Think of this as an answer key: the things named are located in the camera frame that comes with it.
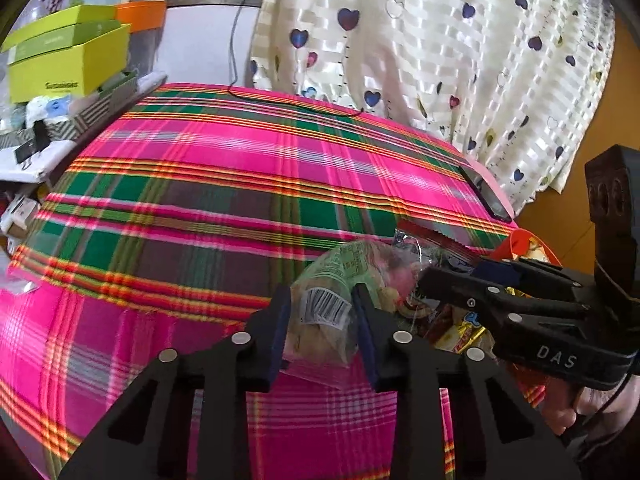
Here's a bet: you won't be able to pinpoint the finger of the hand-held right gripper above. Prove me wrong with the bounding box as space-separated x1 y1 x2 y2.
470 255 588 293
416 264 593 333

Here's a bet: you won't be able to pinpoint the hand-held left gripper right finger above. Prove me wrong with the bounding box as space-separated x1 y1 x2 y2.
351 284 583 480

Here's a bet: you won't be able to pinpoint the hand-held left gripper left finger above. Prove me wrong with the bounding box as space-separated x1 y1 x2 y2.
57 285 293 480

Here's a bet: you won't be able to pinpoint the red round container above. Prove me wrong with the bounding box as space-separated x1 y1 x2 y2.
487 227 566 408

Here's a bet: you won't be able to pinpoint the clear brown-topped snack packet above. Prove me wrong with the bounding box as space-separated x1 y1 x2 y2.
385 219 481 326

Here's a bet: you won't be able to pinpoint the green snack packet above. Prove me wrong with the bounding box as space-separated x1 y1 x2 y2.
280 240 396 386

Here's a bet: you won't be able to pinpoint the person's right hand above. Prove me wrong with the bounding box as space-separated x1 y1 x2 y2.
542 385 631 441

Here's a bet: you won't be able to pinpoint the black smartphone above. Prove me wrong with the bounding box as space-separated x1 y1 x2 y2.
457 164 515 223

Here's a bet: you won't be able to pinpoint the plaid tablecloth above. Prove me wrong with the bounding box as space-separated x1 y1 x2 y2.
0 82 521 480

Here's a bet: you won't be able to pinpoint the heart print curtain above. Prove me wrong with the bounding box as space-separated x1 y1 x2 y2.
247 0 618 213

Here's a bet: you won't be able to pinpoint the white shelf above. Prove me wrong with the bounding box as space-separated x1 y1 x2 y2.
0 72 168 183

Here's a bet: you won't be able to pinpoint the green white striped box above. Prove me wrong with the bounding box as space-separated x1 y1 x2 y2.
0 71 138 148

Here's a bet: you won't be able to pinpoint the black binder clip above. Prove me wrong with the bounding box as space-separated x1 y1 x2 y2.
17 122 51 161

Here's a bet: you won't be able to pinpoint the white plastic bag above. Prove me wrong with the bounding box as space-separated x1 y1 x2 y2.
27 97 73 123

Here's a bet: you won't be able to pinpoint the orange box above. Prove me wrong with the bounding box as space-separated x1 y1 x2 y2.
116 0 167 31

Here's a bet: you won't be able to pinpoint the lime green box lid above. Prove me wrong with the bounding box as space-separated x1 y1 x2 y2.
0 4 132 66

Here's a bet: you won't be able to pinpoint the black cable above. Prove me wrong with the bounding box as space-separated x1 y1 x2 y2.
227 0 363 118

